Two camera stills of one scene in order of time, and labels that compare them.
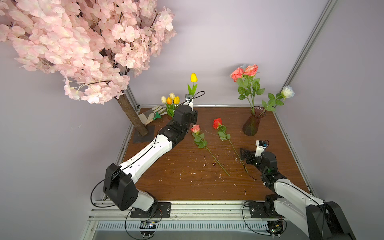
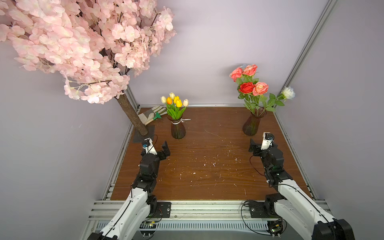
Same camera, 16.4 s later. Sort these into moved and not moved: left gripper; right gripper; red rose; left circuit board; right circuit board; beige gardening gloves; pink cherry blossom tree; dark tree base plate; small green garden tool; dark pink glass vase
Moved: left gripper; right gripper; red rose
Not moved: dark pink glass vase; right circuit board; dark tree base plate; small green garden tool; beige gardening gloves; left circuit board; pink cherry blossom tree
